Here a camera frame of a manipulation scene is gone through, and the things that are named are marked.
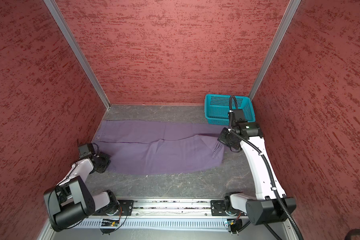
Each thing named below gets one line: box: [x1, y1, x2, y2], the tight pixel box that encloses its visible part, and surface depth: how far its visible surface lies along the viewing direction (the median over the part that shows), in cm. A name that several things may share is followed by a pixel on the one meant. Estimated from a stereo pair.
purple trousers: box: [93, 120, 225, 175], surface depth 95 cm
